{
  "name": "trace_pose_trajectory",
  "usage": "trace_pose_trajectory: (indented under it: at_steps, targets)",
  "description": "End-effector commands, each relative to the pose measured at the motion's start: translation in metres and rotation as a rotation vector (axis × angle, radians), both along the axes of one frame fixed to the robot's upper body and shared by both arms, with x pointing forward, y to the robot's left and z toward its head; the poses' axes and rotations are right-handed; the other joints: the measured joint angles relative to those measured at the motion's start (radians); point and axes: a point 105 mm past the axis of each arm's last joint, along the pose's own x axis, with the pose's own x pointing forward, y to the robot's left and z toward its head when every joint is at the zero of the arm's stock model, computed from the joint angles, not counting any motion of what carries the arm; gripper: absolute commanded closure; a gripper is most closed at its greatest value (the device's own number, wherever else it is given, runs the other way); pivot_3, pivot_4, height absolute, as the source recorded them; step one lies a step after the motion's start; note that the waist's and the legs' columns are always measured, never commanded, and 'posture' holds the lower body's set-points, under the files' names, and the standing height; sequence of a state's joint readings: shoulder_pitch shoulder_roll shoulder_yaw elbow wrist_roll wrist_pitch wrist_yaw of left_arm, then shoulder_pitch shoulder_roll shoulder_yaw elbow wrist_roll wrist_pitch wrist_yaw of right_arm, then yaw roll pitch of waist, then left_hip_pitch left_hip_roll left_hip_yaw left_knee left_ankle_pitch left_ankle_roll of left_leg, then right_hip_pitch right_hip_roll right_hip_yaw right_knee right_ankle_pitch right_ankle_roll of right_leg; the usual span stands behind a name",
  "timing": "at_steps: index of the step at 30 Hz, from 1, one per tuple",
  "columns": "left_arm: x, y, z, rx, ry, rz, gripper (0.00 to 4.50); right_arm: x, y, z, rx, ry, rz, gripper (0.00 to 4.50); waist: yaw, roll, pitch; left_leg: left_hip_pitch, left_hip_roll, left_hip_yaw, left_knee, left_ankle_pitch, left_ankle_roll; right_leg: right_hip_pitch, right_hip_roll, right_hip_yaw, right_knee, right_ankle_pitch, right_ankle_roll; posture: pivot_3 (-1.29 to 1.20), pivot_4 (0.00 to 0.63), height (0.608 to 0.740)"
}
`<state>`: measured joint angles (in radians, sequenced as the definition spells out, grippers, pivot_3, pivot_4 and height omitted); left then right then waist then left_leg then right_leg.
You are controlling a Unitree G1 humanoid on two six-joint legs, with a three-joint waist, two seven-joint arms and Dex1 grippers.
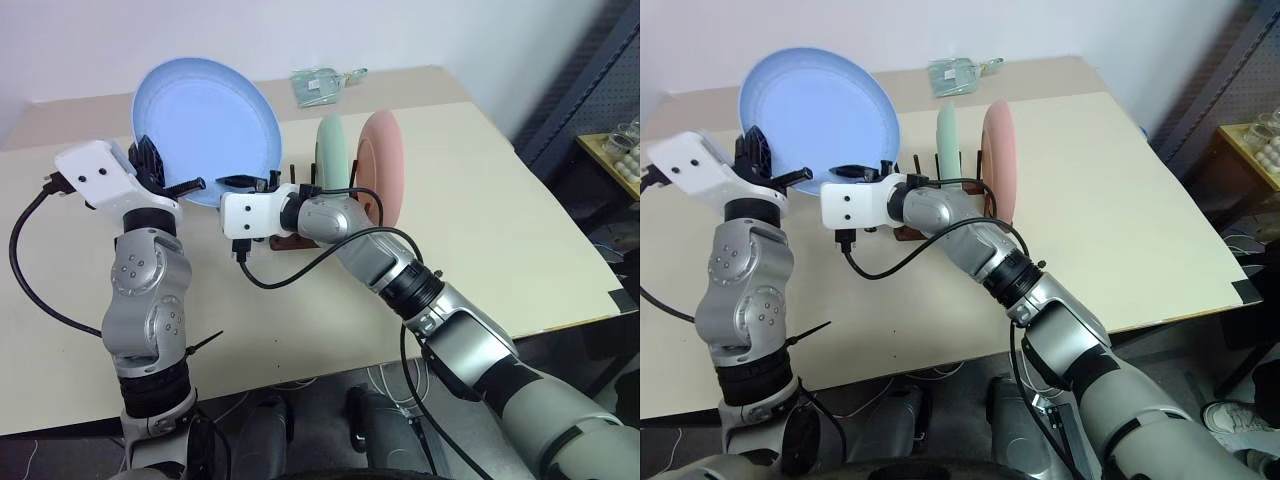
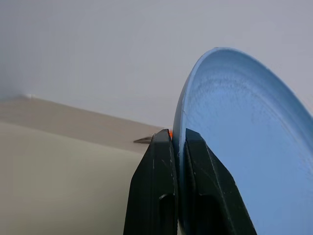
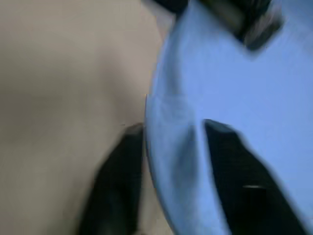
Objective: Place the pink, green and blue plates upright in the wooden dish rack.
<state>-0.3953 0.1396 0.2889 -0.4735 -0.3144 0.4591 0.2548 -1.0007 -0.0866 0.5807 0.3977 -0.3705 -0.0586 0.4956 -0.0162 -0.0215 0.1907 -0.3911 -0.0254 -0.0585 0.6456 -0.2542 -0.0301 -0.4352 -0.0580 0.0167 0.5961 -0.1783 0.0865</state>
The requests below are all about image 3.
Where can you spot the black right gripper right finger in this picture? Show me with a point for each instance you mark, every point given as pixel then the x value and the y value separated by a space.
pixel 247 191

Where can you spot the light blue cloth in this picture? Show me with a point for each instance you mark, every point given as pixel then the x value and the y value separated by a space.
pixel 232 93

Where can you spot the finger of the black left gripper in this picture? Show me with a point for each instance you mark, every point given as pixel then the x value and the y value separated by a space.
pixel 247 22

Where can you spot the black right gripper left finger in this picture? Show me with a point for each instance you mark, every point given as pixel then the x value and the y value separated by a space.
pixel 117 186

